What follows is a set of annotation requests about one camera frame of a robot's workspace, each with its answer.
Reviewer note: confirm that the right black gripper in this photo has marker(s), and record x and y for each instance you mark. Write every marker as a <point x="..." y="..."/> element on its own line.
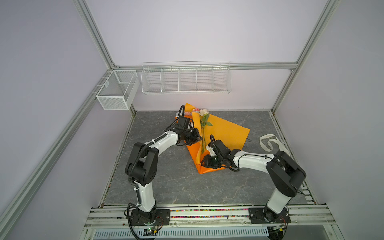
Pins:
<point x="207" y="163"/>

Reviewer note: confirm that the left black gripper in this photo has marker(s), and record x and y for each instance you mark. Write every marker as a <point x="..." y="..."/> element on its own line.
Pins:
<point x="197" y="137"/>

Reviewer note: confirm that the orange wrapping paper sheet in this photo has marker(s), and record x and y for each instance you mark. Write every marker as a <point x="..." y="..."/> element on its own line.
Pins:
<point x="232" y="135"/>

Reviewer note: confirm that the cream fake rose stem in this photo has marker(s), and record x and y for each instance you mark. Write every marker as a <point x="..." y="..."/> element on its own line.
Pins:
<point x="204" y="120"/>

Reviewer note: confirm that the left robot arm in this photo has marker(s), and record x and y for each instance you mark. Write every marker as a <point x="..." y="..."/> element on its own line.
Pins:
<point x="142" y="165"/>

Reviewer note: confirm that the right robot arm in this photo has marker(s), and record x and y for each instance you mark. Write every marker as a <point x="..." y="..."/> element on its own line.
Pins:
<point x="285" y="173"/>

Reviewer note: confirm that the white printed ribbon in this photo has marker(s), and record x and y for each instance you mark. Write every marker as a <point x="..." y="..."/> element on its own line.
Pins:
<point x="267" y="143"/>

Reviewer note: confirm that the small white mesh basket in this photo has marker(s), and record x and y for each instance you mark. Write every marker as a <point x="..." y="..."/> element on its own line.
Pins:
<point x="118" y="91"/>

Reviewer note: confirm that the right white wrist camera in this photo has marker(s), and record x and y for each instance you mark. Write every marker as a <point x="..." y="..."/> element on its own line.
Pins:
<point x="211" y="151"/>

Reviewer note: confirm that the long white wire basket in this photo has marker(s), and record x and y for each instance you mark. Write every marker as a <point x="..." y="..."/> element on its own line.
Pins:
<point x="196" y="77"/>

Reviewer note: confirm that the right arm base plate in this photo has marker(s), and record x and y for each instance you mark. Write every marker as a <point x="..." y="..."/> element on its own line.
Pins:
<point x="263" y="215"/>

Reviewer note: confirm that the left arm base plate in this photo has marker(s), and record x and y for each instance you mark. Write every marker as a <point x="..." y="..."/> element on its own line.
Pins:
<point x="156" y="217"/>

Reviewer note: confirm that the aluminium front rail frame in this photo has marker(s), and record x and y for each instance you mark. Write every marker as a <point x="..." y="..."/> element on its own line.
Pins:
<point x="207" y="222"/>

